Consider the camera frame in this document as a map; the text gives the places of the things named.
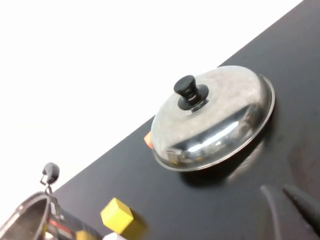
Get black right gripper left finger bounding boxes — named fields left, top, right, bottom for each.
left=259, top=184, right=309, bottom=240

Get stainless steel pot lid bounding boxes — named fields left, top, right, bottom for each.
left=151, top=65, right=276, bottom=172

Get yellow foam block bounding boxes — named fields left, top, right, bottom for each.
left=100, top=197, right=134, bottom=236

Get small orange toy block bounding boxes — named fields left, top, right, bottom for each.
left=144, top=131, right=154, bottom=149

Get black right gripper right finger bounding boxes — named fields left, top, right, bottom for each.
left=282, top=184, right=320, bottom=240

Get white usb wall charger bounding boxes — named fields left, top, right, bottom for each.
left=103, top=232, right=124, bottom=240

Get stainless steel stock pot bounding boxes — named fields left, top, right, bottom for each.
left=0, top=162, right=101, bottom=240

